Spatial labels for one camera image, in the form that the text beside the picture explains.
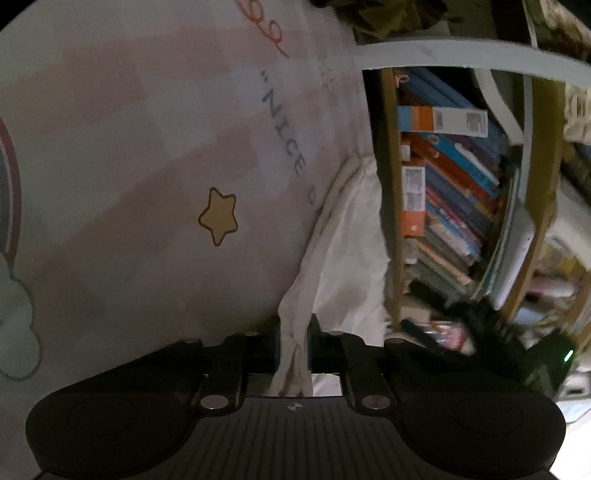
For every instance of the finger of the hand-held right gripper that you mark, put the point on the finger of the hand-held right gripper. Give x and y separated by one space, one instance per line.
418 332

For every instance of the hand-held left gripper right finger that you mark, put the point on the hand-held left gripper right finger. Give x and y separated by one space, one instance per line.
323 355

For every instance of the white quilted bag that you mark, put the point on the white quilted bag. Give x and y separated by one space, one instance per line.
579 115

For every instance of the row of books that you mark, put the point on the row of books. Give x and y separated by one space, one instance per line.
452 184

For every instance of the tall orange white box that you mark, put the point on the tall orange white box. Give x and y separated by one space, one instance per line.
443 121

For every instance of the small white eraser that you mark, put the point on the small white eraser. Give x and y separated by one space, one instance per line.
406 152

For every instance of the cream t-shirt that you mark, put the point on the cream t-shirt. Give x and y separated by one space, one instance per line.
346 258

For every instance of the white tablet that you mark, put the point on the white tablet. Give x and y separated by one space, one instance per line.
512 258

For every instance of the white and wood bookshelf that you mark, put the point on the white and wood bookshelf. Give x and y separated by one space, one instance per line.
438 48

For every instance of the long orange white box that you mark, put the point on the long orange white box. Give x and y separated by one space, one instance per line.
413 203

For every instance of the pink checked cartoon desk mat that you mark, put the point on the pink checked cartoon desk mat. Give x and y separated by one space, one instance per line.
138 184

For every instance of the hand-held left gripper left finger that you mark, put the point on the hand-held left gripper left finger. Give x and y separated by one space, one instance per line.
263 355

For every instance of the small white case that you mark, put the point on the small white case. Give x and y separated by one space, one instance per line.
411 251

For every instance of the olive brown cloth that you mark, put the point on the olive brown cloth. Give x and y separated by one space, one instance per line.
392 18

